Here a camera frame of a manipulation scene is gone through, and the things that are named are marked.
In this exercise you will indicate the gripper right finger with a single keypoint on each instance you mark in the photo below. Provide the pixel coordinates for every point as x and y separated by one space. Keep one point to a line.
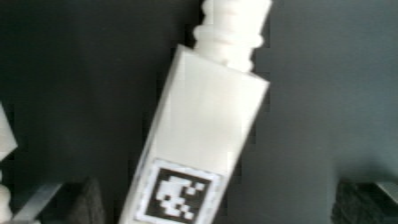
362 205

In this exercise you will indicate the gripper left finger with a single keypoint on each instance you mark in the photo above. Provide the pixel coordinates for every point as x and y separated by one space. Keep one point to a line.
66 203

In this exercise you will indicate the white desk tabletop tray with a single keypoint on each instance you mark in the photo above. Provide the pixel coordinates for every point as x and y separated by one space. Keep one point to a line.
7 146

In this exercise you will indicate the white desk leg front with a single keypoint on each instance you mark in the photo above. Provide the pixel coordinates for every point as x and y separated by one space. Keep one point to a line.
206 111

